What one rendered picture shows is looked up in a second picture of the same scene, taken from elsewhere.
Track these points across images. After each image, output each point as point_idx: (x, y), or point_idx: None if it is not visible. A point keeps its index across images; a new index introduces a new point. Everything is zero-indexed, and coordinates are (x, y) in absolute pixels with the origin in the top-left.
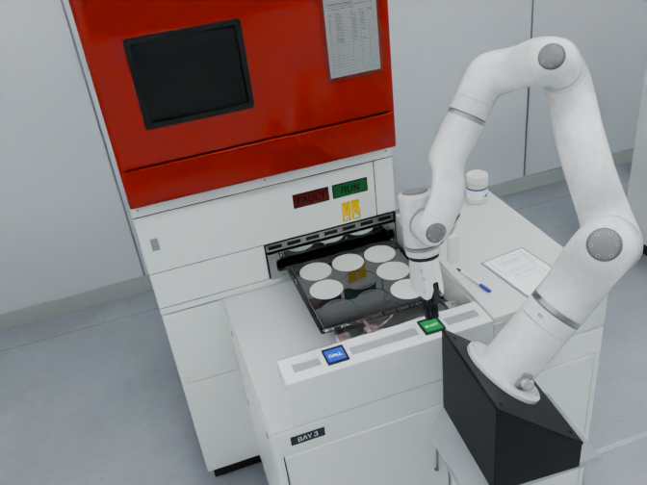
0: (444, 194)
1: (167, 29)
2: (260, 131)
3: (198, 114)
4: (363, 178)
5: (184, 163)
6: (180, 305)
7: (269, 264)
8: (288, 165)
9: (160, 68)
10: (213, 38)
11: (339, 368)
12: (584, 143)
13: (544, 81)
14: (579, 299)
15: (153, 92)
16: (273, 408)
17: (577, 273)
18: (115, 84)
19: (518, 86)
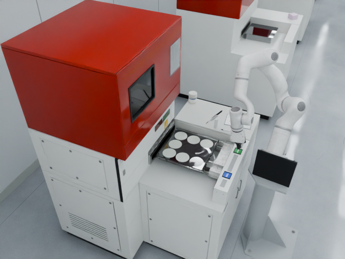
0: (252, 107)
1: (138, 77)
2: (155, 106)
3: (144, 108)
4: (169, 109)
5: (138, 131)
6: (128, 193)
7: (150, 159)
8: (160, 115)
9: (135, 94)
10: (147, 74)
11: (233, 178)
12: (282, 78)
13: (272, 63)
14: (293, 123)
15: (133, 106)
16: (211, 205)
17: (293, 116)
18: (125, 108)
19: (261, 66)
